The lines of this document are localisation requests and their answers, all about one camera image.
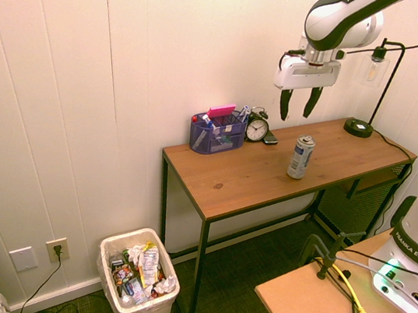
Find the black twin-bell alarm clock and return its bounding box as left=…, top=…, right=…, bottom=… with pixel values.
left=243, top=105, right=272, bottom=146

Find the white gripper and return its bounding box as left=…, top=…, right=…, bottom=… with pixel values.
left=268, top=40, right=347, bottom=128

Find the black power cord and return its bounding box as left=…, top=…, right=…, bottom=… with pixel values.
left=17, top=241, right=117, bottom=313

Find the grey cable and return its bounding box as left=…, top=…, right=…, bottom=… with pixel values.
left=330, top=255, right=406, bottom=293

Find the silver blue drink can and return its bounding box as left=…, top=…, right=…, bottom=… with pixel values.
left=285, top=132, right=318, bottom=183

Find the white blank wall plate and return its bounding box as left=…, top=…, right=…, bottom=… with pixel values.
left=5, top=243, right=42, bottom=276

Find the crumpled snack wrapper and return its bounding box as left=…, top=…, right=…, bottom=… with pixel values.
left=133, top=239, right=163, bottom=291

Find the wooden desk with black frame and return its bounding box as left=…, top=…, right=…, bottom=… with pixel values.
left=138, top=90, right=418, bottom=313

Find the black C-clamp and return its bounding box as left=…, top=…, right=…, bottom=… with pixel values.
left=295, top=222, right=367, bottom=287

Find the beige wall power outlet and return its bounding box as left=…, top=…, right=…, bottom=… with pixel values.
left=42, top=234, right=74, bottom=266

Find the yellow ethernet cable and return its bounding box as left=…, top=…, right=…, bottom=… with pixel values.
left=307, top=255, right=379, bottom=313

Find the wooden robot mounting board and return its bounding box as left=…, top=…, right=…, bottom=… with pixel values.
left=250, top=209, right=418, bottom=313

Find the blue mesh desk organizer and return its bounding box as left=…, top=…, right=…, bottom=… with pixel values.
left=186, top=104, right=250, bottom=160

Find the white plastic trash bin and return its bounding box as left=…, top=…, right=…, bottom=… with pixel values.
left=89, top=220, right=189, bottom=313

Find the pink sticky note pad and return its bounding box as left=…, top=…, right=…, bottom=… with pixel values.
left=206, top=100, right=237, bottom=121

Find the black desk lamp with bulb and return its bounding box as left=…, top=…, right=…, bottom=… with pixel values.
left=341, top=33, right=407, bottom=143

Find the crumpled white tissue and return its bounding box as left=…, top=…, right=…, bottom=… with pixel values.
left=150, top=272, right=178, bottom=301

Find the black smartphone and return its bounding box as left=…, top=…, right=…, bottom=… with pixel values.
left=262, top=129, right=280, bottom=147

